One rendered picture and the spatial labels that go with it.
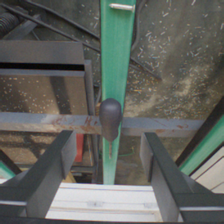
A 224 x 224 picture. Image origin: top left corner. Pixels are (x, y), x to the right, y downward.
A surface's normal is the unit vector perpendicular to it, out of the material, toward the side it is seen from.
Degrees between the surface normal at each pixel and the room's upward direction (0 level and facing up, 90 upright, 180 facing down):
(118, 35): 0
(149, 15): 0
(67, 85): 0
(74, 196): 90
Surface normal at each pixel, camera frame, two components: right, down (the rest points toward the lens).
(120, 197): 0.04, -0.68
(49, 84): -0.02, 0.73
